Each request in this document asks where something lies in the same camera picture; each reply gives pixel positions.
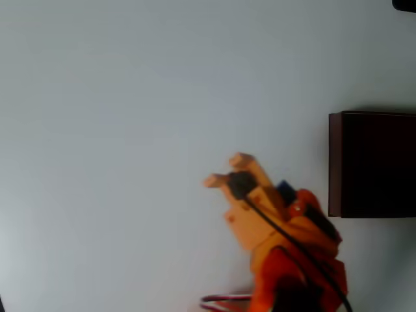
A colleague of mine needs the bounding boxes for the small blue block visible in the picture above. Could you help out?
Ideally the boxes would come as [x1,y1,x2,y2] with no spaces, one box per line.
[275,179,299,209]

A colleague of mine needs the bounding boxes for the dark brown box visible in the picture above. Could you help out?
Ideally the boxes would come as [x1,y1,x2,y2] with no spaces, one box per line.
[328,110,416,219]

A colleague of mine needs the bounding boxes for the black object at picture corner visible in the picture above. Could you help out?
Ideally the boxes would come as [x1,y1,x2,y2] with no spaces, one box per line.
[391,0,416,14]

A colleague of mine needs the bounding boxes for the black camera cable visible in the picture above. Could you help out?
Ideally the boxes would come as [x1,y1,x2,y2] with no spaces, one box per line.
[242,194,354,312]

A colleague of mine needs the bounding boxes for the small black camera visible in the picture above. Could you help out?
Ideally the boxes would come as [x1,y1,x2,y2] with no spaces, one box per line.
[226,171,258,202]

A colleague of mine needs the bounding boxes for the red and black wires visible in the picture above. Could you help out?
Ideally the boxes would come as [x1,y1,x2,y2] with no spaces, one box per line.
[199,292,254,312]

